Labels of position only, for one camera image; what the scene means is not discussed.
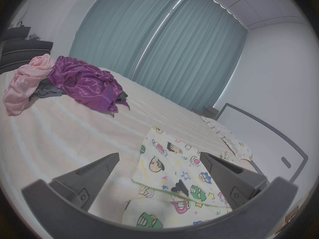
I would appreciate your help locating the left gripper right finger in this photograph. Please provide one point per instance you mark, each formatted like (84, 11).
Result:
(231, 180)

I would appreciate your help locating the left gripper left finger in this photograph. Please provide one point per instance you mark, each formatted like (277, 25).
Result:
(87, 180)

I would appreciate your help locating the white printed pyjama top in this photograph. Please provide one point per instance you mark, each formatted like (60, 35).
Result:
(174, 173)

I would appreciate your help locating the bed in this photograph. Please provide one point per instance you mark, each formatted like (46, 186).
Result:
(74, 133)

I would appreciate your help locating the white printed pillow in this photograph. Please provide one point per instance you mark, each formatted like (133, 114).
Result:
(234, 143)

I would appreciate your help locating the grey bedside table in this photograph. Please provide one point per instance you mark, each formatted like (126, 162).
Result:
(208, 112)

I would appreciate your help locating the dark grey garment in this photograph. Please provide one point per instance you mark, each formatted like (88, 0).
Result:
(47, 91)

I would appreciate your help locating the purple garment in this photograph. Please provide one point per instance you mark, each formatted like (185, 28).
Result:
(84, 81)

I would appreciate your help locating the pink garment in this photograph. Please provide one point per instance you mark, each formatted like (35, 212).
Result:
(22, 83)

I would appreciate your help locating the black chest of drawers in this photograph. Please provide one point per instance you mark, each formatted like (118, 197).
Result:
(22, 51)

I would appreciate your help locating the blue-green curtain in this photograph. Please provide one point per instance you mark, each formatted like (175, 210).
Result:
(174, 46)

